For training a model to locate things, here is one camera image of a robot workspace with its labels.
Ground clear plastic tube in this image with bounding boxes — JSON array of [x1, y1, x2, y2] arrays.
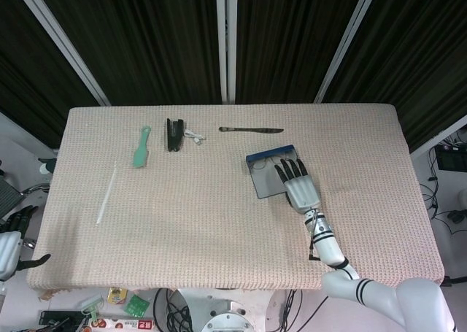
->
[[95, 160, 118, 226]]

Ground red white box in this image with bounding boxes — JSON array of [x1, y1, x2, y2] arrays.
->
[[89, 317, 156, 331]]

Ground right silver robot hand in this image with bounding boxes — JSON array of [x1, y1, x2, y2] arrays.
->
[[274, 158, 323, 215]]

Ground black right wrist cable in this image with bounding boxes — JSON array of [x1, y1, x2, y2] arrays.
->
[[307, 215, 322, 263]]

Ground small white clip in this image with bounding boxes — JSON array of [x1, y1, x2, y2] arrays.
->
[[183, 129, 207, 146]]

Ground black plastic holder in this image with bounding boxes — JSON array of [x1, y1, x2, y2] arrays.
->
[[166, 117, 185, 153]]

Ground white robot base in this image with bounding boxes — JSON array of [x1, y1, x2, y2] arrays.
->
[[174, 287, 278, 332]]

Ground white frame bar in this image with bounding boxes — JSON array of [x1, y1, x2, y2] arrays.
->
[[410, 115, 467, 161]]

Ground dark pleated curtain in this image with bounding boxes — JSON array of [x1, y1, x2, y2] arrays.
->
[[0, 0, 467, 154]]

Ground pale green clip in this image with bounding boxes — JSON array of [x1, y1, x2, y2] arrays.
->
[[80, 294, 105, 320]]

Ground green packet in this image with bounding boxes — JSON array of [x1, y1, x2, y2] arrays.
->
[[125, 293, 150, 317]]

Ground metal-framed eyeglasses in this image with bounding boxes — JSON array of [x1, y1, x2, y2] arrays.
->
[[250, 158, 282, 171]]

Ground black floor cable bundle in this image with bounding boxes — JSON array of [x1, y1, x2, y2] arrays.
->
[[153, 287, 194, 332]]

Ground white frame post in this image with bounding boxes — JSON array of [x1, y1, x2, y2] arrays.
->
[[9, 0, 112, 107], [215, 0, 239, 105], [314, 0, 397, 103]]

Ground green plastic brush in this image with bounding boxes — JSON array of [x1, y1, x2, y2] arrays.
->
[[131, 126, 152, 169]]

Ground beige waffle tablecloth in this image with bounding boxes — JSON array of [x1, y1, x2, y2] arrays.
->
[[27, 105, 446, 293]]

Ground blue-edged grey tray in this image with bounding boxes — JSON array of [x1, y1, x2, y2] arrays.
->
[[245, 144, 309, 201]]

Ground black knife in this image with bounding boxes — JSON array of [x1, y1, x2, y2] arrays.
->
[[218, 126, 285, 134]]

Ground yellow red packet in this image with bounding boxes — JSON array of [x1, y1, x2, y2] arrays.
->
[[107, 287, 128, 306]]

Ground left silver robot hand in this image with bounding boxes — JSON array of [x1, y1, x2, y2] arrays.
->
[[0, 204, 52, 282]]

